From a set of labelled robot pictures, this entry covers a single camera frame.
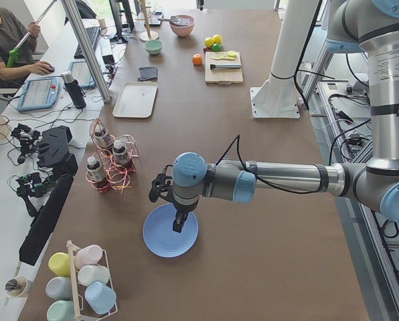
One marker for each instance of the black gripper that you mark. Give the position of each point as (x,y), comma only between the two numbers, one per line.
(182,208)

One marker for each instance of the orange fruit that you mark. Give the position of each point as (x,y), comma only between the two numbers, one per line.
(197,59)

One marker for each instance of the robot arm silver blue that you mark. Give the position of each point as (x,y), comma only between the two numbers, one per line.
(372,26)

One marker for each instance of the blue round plate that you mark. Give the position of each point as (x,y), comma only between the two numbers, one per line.
(161,239)

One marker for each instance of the dark sauce bottle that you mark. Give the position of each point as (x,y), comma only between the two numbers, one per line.
(121,155)
(97,175)
(103,138)

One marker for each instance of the pink cup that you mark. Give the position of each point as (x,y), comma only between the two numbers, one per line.
(88,255)

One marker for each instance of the white cup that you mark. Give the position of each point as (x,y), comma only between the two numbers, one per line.
(93,273)

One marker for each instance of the blue cup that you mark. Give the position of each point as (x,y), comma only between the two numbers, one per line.
(100,297)

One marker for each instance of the yellow cup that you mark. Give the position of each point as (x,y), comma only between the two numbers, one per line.
(59,264)

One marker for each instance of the beige tray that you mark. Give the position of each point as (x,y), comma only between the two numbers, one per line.
(135,100)

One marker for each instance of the grey cup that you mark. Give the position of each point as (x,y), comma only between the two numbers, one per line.
(59,288)

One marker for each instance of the mint green cup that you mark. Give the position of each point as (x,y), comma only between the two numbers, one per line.
(61,310)

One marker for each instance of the grey folded cloth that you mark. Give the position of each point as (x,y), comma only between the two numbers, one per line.
(148,73)

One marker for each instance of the wooden cutting board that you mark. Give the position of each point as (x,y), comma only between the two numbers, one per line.
(222,76)

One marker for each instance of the black thermos bottle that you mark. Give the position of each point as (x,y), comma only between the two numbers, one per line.
(73,89)

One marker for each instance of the paper cup with utensils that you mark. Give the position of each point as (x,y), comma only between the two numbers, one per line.
(17,287)

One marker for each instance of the blue teach pendant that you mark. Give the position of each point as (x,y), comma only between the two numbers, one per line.
(41,93)
(80,71)

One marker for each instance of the green bowl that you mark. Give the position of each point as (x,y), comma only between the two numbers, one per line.
(153,47)

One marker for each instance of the green lime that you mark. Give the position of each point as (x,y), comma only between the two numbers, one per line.
(216,47)

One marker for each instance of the wooden mug tree stand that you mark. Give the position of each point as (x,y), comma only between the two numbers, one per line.
(149,34)

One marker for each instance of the pink bowl with ice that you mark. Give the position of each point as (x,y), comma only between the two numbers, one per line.
(182,25)

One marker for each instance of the metal ice scoop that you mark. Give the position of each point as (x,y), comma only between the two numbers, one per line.
(176,20)

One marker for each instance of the seated person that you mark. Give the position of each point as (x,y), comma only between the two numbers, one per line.
(12,32)

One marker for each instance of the copper wire bottle rack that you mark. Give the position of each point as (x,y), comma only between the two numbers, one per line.
(118,176)

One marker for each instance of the white wire cup rack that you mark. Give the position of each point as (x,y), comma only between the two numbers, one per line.
(82,310)

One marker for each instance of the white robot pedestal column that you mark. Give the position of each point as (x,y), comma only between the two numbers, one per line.
(277,97)

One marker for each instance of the black handled knife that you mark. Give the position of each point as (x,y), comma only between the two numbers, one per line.
(225,66)

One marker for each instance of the aluminium frame post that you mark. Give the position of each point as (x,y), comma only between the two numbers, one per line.
(89,54)

